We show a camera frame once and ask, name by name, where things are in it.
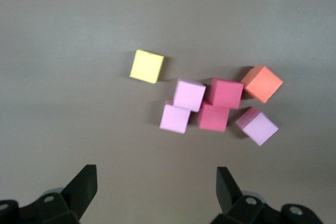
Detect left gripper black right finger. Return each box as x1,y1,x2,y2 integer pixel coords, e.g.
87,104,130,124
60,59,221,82
209,166,324,224

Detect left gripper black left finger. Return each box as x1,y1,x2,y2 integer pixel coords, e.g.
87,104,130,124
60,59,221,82
0,164,98,224

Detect pink foam cube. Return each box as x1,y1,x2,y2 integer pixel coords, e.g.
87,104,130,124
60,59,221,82
235,106,279,147
172,78,207,113
159,100,192,133

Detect red foam cube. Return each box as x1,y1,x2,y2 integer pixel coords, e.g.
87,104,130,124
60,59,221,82
208,77,245,110
197,100,231,132

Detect orange foam cube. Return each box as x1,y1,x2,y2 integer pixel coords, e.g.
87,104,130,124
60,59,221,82
240,65,284,104

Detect table cover sheet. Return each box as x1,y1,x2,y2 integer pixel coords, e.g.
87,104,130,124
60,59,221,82
0,0,336,224

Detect yellow foam cube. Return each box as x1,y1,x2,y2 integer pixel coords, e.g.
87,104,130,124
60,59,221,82
129,49,165,85

